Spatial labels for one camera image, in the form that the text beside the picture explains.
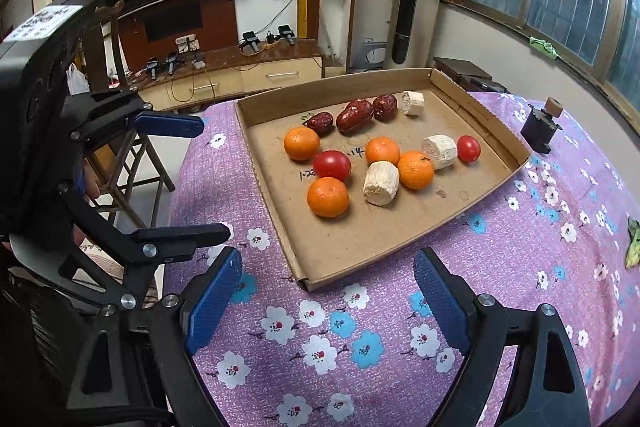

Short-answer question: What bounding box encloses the red jujube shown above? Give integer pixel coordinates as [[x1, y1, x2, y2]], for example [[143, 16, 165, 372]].
[[372, 94, 397, 122]]

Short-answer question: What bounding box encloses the green cloth on windowsill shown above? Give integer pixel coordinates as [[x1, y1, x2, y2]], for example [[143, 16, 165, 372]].
[[528, 37, 559, 61]]

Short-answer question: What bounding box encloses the large red jujube date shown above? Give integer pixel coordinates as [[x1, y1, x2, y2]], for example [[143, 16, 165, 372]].
[[335, 98, 373, 133]]

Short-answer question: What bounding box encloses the black motor with brown roller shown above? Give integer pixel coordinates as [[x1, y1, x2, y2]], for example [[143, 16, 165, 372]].
[[521, 96, 563, 155]]

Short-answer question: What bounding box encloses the green leafy vegetable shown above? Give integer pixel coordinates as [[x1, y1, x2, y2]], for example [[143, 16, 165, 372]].
[[625, 217, 640, 270]]

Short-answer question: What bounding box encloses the person's left hand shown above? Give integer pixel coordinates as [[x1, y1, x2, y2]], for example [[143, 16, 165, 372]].
[[74, 159, 100, 246]]

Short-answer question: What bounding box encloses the large red tomato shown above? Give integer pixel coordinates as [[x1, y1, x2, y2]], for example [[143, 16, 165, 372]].
[[312, 150, 352, 182]]

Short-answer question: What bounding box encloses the brown cardboard tray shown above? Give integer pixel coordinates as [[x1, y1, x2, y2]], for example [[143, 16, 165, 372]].
[[236, 68, 529, 291]]

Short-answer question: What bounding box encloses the small red cherry tomato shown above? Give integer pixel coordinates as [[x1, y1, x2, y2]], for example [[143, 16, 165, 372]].
[[457, 135, 482, 164]]

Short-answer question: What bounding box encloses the wooden TV cabinet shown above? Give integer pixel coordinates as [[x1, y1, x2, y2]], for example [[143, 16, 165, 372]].
[[119, 0, 326, 110]]

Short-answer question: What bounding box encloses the purple floral tablecloth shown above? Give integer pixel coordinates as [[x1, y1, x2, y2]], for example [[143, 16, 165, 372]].
[[170, 103, 639, 426]]

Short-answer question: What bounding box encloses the small dark red date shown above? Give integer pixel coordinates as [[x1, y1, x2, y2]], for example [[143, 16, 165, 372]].
[[303, 112, 334, 138]]

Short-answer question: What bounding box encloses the dark wooden stool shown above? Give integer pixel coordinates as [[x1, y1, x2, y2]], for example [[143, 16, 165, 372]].
[[434, 57, 509, 93]]

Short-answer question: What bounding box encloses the small orange tangerine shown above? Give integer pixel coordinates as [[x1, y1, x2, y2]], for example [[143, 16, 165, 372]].
[[364, 136, 401, 166]]

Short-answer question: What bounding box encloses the wooden chair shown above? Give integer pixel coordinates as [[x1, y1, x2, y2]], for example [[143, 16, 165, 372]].
[[80, 3, 175, 229]]

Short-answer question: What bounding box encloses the white corn cob piece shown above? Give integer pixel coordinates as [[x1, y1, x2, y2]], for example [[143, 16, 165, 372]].
[[362, 161, 399, 207], [421, 134, 458, 170], [400, 91, 425, 117]]

